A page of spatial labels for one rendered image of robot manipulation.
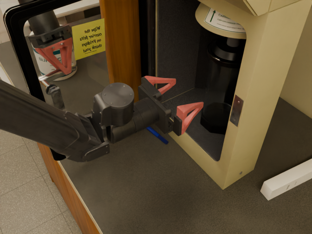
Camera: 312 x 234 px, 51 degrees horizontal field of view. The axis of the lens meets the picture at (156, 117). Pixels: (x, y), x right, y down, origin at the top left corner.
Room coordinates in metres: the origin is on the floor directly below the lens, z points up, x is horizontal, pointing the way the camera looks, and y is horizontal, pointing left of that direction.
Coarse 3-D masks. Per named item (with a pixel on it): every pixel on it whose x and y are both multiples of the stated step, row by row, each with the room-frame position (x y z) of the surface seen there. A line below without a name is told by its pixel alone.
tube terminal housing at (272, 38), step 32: (224, 0) 0.52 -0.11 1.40; (288, 0) 0.47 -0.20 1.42; (256, 32) 0.46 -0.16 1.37; (288, 32) 0.49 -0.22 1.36; (256, 64) 0.45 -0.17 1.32; (288, 64) 0.51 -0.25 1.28; (256, 96) 0.47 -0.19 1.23; (256, 128) 0.49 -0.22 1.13; (224, 160) 0.46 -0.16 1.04; (256, 160) 0.51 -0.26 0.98
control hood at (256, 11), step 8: (232, 0) 0.46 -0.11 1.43; (240, 0) 0.43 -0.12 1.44; (248, 0) 0.42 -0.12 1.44; (256, 0) 0.43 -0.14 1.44; (264, 0) 0.44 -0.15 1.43; (240, 8) 0.46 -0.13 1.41; (248, 8) 0.43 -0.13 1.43; (256, 8) 0.43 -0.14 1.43; (264, 8) 0.44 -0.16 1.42; (256, 16) 0.44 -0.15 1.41
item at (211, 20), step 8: (200, 8) 0.62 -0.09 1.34; (208, 8) 0.59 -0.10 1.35; (200, 16) 0.60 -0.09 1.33; (208, 16) 0.58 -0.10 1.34; (216, 16) 0.57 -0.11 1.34; (224, 16) 0.56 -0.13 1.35; (200, 24) 0.59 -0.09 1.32; (208, 24) 0.57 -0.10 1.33; (216, 24) 0.56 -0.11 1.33; (224, 24) 0.55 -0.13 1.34; (232, 24) 0.55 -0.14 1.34; (216, 32) 0.55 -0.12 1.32; (224, 32) 0.55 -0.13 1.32; (232, 32) 0.54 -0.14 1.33; (240, 32) 0.54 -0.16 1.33
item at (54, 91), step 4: (52, 88) 0.52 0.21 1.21; (56, 88) 0.52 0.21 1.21; (48, 92) 0.52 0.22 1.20; (52, 92) 0.51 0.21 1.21; (56, 92) 0.51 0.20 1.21; (60, 92) 0.52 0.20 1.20; (52, 96) 0.51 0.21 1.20; (56, 96) 0.51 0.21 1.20; (60, 96) 0.52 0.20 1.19; (52, 100) 0.51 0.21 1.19; (56, 100) 0.51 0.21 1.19; (60, 100) 0.52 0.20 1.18; (56, 104) 0.51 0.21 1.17; (60, 104) 0.51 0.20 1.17; (60, 108) 0.51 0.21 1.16; (64, 108) 0.52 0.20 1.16
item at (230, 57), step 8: (216, 40) 0.63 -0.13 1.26; (224, 40) 0.63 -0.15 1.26; (232, 40) 0.61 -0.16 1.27; (240, 40) 0.63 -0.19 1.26; (216, 48) 0.60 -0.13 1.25; (224, 48) 0.60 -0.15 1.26; (232, 48) 0.60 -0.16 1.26; (240, 48) 0.60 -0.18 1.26; (224, 56) 0.58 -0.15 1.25; (232, 56) 0.58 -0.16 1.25; (240, 56) 0.58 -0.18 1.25
